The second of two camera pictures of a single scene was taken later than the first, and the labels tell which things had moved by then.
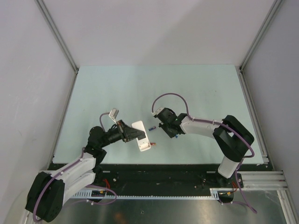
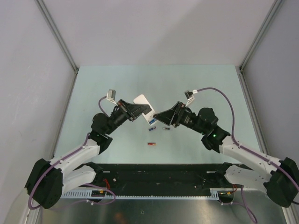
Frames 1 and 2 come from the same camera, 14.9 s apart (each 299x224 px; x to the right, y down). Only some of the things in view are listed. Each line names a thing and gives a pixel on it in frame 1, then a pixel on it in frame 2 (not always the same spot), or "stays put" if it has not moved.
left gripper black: x=129 y=133 to x=136 y=109
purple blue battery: x=154 y=127 stays put
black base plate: x=157 y=179 stays put
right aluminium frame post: x=274 y=7 stays put
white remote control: x=144 y=144 to x=141 y=100
